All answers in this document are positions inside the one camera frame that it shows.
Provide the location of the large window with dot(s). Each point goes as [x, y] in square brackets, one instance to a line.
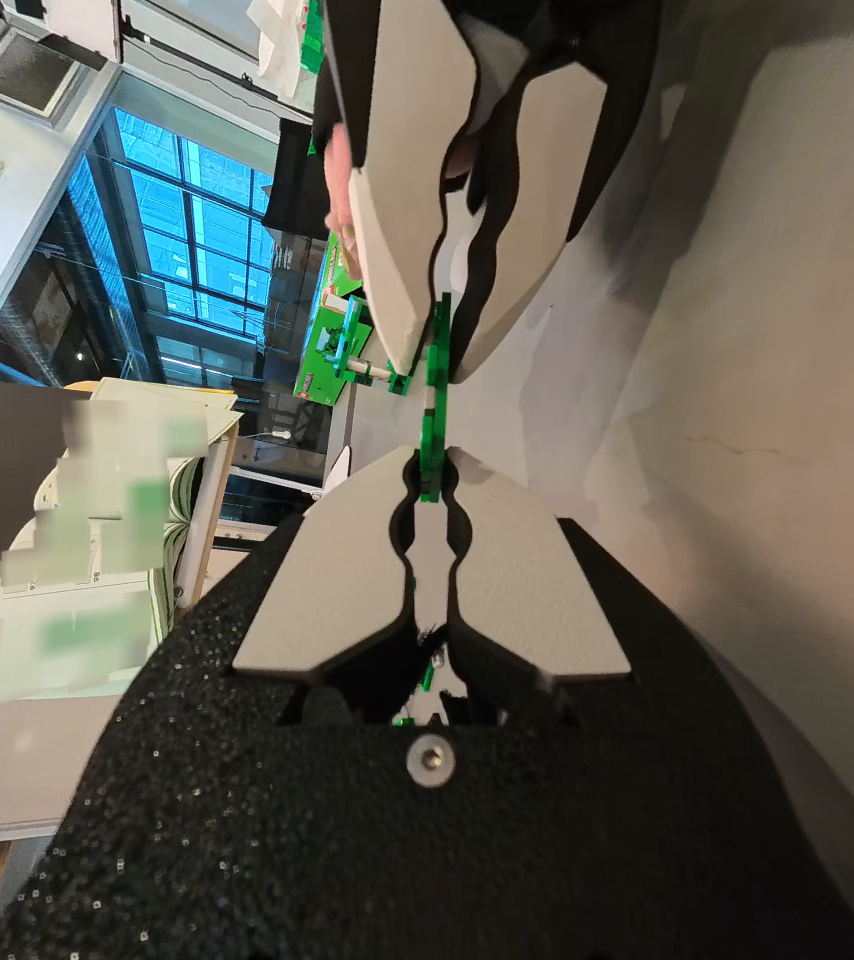
[194, 225]

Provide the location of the white book stand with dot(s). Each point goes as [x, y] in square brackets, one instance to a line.
[206, 510]

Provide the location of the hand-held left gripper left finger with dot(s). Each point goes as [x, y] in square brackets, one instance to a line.
[322, 592]

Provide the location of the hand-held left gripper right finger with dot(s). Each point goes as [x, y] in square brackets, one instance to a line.
[532, 592]

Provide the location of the lego pieces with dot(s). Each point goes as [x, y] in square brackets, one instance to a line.
[427, 671]

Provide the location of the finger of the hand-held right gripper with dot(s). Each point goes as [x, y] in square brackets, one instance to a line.
[547, 187]
[404, 150]

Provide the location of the green lego box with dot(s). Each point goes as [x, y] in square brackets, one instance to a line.
[314, 367]

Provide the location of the partial lego build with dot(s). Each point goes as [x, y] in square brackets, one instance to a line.
[344, 337]

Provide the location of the lego instruction booklet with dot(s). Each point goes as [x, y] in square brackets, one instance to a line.
[7, 637]

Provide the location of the person's right hand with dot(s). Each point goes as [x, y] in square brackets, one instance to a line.
[341, 195]

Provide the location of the green mosaic lego plate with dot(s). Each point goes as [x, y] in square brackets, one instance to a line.
[433, 420]

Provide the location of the black mesh chair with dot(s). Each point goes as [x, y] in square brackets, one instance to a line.
[292, 180]

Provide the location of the crumpled white papers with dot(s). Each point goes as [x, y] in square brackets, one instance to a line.
[277, 52]

